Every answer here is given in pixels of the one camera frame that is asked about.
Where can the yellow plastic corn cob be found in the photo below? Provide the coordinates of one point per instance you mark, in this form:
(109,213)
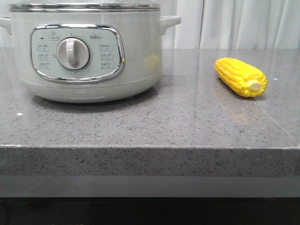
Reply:
(244,79)

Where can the glass pot lid steel knob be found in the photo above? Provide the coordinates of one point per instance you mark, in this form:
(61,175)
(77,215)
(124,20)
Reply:
(83,6)

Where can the pale green electric cooking pot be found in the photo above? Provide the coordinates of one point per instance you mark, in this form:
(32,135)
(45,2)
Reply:
(81,55)

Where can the white pleated curtain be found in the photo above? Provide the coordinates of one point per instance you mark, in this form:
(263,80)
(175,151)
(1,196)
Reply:
(187,24)

